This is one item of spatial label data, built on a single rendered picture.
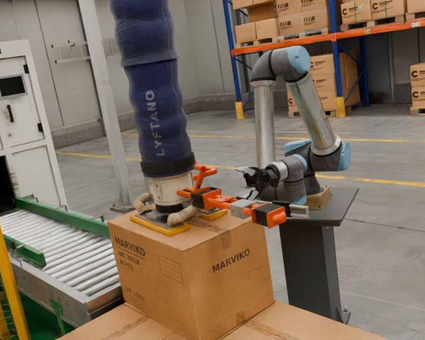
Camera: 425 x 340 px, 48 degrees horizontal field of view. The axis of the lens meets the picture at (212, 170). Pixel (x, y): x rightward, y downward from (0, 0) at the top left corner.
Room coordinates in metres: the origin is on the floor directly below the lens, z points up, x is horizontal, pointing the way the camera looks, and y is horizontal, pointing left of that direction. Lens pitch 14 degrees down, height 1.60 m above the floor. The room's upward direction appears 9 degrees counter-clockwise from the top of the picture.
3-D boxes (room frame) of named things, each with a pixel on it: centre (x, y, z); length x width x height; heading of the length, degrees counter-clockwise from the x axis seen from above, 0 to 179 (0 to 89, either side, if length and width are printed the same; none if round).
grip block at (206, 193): (1.74, 0.04, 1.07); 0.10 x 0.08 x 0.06; 124
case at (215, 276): (1.93, 0.17, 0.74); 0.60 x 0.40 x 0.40; 37
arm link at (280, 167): (1.94, -0.26, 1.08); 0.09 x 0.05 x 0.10; 34
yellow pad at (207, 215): (2.00, 0.10, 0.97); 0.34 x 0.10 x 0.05; 34
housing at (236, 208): (1.56, -0.08, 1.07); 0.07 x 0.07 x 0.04; 34
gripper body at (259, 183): (1.90, -0.19, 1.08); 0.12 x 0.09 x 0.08; 124
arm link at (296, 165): (1.99, -0.33, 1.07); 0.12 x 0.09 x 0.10; 124
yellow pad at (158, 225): (1.89, 0.26, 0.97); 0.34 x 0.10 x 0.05; 34
